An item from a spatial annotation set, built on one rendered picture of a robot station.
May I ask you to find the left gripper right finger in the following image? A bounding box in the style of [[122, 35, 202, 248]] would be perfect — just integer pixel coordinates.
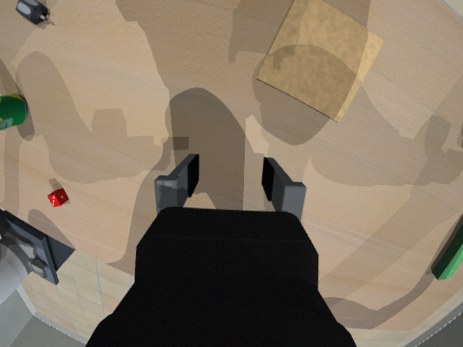
[[261, 157, 307, 223]]

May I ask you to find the red die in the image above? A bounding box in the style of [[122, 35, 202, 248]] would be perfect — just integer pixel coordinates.
[[48, 189, 68, 207]]

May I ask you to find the tan mat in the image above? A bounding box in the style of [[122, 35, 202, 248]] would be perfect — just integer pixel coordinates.
[[257, 0, 384, 122]]

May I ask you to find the green soda can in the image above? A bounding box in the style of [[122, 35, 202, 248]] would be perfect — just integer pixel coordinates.
[[0, 93, 27, 131]]

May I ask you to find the green rounded box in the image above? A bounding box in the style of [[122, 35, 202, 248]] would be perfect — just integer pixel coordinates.
[[432, 224, 463, 280]]

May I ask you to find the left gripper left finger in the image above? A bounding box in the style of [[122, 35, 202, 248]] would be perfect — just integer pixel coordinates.
[[154, 153, 199, 215]]

